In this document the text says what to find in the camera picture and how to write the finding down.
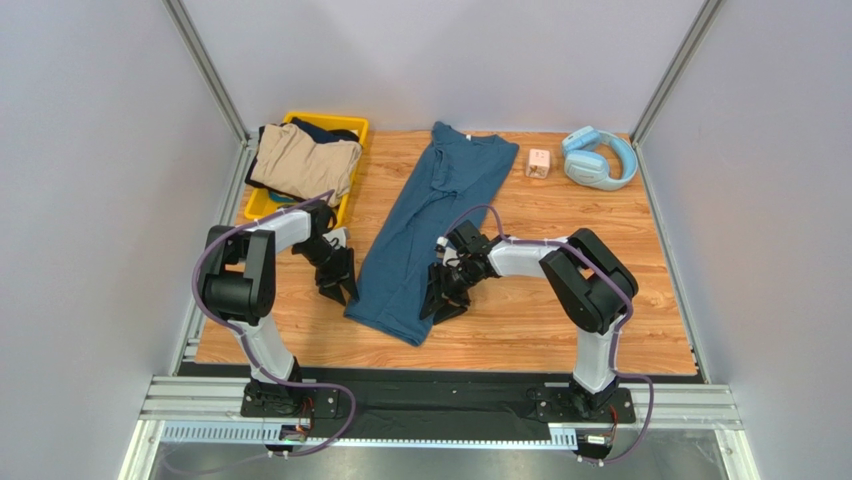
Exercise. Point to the aluminium front frame rail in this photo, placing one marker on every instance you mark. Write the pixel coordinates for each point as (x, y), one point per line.
(205, 409)

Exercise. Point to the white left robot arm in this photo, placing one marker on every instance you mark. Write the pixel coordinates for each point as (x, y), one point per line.
(235, 286)

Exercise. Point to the black folded t-shirt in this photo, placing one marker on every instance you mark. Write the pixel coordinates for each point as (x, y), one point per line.
(333, 136)

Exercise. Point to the blue t-shirt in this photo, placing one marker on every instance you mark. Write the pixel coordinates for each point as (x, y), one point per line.
(454, 173)

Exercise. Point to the aluminium corner post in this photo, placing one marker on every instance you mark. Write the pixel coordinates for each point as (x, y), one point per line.
(186, 28)
(688, 46)

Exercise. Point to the aluminium right corner post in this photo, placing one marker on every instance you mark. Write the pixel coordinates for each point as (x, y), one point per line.
(688, 46)

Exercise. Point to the aluminium left corner post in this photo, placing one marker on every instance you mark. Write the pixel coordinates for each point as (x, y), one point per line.
(186, 28)

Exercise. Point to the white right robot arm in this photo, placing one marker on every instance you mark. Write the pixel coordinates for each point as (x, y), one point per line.
(594, 288)

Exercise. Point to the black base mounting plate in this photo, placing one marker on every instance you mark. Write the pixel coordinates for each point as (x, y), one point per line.
(397, 404)

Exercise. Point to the pink power adapter cube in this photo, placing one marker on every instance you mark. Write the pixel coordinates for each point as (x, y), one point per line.
(538, 164)

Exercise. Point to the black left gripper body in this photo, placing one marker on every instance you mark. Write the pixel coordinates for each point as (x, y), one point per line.
(332, 263)

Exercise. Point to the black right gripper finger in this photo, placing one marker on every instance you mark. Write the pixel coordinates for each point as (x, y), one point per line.
(447, 311)
(431, 304)

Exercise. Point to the beige folded t-shirt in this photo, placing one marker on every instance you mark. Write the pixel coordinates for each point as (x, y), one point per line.
(303, 163)

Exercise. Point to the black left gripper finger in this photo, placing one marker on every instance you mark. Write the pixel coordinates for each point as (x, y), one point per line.
(349, 284)
(334, 292)

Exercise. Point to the light blue headphones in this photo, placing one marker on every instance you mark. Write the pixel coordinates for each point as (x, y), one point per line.
(586, 167)

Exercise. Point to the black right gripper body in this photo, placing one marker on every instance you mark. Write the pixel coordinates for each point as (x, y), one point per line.
(446, 282)

